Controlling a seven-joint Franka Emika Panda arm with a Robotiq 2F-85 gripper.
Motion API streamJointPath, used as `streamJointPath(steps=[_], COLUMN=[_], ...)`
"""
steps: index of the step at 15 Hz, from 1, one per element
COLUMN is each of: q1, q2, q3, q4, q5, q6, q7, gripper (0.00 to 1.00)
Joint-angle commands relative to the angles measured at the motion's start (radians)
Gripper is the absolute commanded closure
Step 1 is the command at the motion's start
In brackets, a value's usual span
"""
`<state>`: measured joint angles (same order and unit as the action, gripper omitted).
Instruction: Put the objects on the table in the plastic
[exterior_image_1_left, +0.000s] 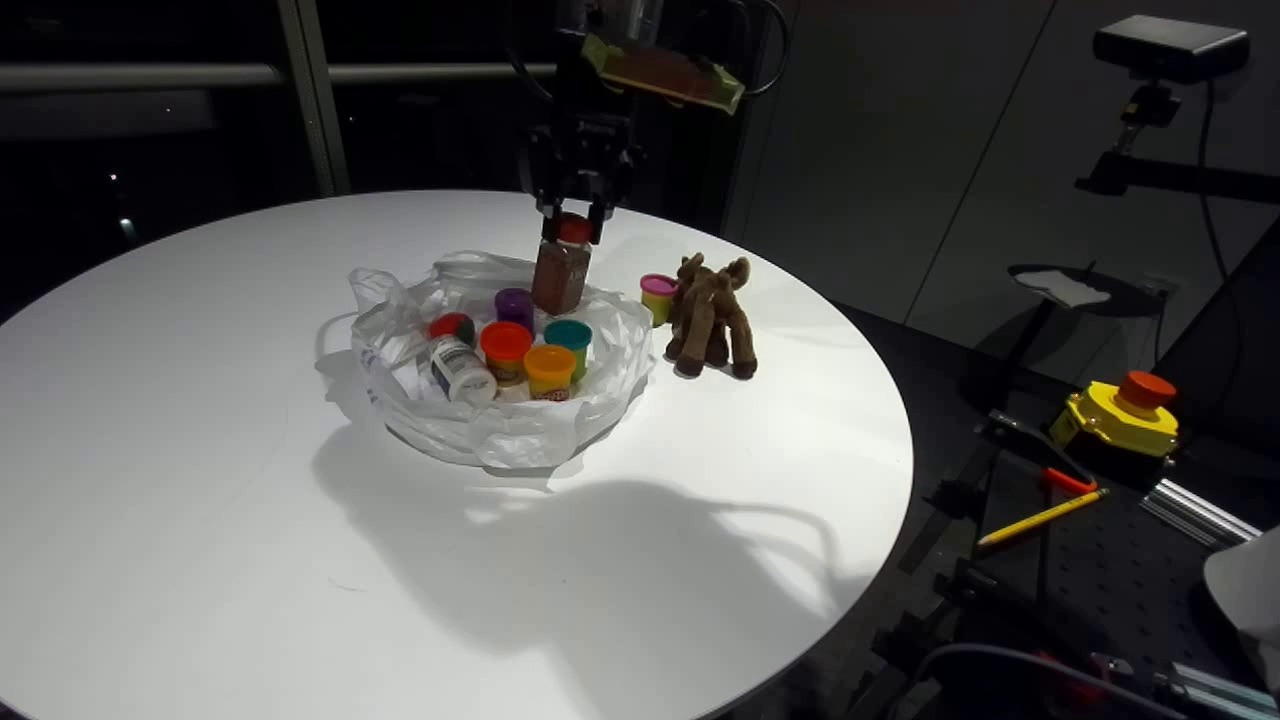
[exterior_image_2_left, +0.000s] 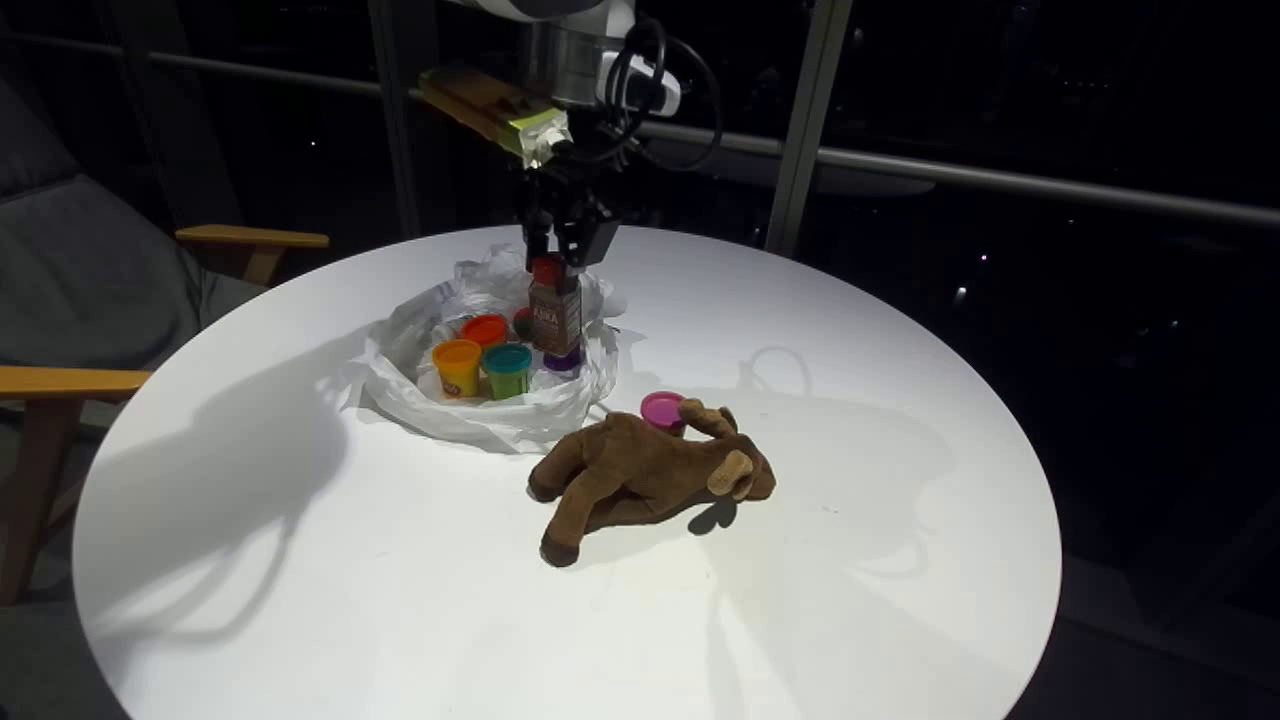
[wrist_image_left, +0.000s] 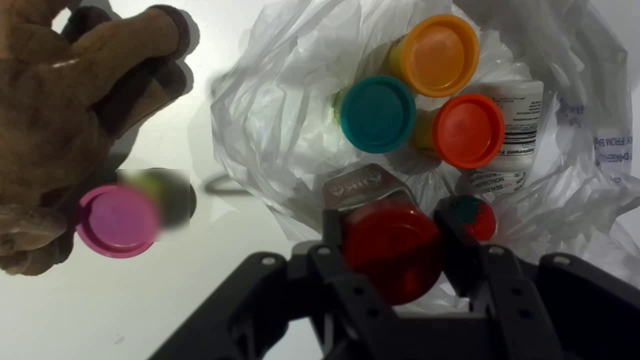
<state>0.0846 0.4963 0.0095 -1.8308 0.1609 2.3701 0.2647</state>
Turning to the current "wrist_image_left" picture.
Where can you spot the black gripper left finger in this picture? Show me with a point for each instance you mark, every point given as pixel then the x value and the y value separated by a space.
pixel 293 306

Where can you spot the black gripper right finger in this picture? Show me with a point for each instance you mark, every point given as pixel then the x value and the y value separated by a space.
pixel 532 306

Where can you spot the red lid dough tub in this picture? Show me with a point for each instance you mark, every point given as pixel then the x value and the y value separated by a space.
pixel 481 219

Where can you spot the red cap spice jar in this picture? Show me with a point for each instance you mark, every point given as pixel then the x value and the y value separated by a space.
pixel 393 253

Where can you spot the orange lid dough tub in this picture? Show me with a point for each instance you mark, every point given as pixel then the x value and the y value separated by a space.
pixel 469 131

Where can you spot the pink lid dough tub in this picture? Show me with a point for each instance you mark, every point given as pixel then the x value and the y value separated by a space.
pixel 120 221

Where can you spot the teal lid dough tub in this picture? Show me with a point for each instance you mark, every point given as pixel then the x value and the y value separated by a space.
pixel 377 113

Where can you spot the yellow lid dough tub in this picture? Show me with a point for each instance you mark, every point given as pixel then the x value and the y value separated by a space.
pixel 440 55

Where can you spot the brown plush animal toy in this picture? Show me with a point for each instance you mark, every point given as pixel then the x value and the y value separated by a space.
pixel 53 120

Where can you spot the white plastic bag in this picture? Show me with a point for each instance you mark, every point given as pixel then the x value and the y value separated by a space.
pixel 281 132

